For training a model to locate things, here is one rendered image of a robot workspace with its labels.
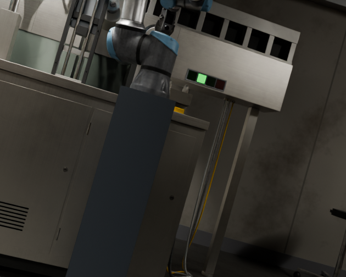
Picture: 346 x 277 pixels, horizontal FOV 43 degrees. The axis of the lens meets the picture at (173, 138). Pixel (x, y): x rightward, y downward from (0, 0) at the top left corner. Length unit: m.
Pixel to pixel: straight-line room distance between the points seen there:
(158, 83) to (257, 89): 1.28
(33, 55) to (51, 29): 0.18
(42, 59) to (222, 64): 1.05
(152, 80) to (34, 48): 1.17
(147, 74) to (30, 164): 0.71
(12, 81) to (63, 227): 0.67
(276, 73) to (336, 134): 1.46
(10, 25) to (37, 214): 0.95
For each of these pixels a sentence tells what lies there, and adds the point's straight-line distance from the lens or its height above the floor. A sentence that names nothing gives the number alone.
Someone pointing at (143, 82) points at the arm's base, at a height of 0.93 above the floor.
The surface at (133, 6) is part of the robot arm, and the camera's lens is 1.66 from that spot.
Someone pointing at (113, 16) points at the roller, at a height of 1.29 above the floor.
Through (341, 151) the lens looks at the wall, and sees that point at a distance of 4.16.
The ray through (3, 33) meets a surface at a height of 1.05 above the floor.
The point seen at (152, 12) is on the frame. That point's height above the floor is 1.47.
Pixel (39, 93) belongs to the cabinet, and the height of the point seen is 0.81.
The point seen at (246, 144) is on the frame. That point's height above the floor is 0.89.
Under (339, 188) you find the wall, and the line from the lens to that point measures 4.17.
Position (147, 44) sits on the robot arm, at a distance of 1.61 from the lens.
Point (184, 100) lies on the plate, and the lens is 2.25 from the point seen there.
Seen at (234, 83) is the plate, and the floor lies 1.22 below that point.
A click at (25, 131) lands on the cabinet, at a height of 0.63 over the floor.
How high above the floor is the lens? 0.74
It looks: 1 degrees up
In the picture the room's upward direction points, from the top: 16 degrees clockwise
